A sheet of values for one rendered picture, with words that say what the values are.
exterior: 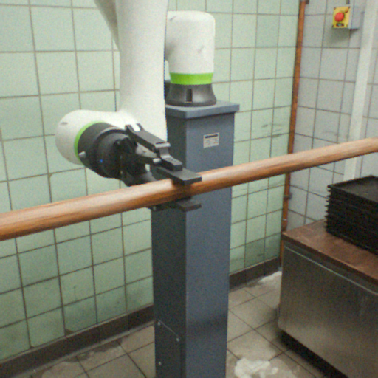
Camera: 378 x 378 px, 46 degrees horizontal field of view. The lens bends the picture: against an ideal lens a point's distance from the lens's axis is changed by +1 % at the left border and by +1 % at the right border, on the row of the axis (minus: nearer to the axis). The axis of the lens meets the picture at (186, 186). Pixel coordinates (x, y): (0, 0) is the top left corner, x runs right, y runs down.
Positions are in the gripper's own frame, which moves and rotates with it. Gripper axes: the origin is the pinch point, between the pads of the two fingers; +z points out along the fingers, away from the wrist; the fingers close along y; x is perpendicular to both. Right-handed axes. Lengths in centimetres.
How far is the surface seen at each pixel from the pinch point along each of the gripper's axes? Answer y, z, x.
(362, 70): -2, -80, -153
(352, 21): -23, -86, -149
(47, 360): 118, -118, -7
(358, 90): 7, -81, -153
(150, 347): 120, -102, -50
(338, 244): 62, -51, -111
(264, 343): 120, -74, -96
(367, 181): 42, -59, -136
